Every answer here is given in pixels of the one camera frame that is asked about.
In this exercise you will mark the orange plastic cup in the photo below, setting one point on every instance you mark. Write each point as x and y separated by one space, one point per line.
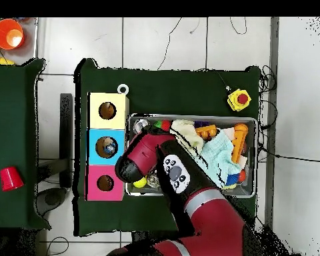
1 33

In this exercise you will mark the yellow emergency stop button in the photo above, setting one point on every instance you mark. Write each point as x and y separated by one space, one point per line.
238 100

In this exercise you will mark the red plastic cup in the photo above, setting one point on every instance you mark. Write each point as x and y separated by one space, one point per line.
11 179

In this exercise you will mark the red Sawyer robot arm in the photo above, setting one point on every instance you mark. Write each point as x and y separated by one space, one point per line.
216 221

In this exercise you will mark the cream knitted cloth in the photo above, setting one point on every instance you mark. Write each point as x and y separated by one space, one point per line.
186 130

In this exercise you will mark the mint green cloth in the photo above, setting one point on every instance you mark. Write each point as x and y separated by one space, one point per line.
218 157

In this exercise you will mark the black stand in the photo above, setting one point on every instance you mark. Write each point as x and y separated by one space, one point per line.
66 138

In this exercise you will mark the yellow green plastic toy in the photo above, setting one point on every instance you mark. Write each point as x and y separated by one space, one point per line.
2 61

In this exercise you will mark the crushed bottle with blue label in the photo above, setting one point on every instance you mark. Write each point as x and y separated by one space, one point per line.
109 147

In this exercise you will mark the wooden three-hole box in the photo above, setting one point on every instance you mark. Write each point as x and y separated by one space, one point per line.
106 125

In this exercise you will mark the long orange toy brick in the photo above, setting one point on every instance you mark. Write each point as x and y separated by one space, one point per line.
239 144

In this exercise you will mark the yellow ball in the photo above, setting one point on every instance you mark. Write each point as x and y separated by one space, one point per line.
140 183

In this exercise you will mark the silver metal tin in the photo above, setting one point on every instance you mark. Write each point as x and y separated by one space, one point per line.
140 124

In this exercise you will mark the dark green table cloth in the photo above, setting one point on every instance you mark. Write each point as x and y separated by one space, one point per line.
10 120
176 93

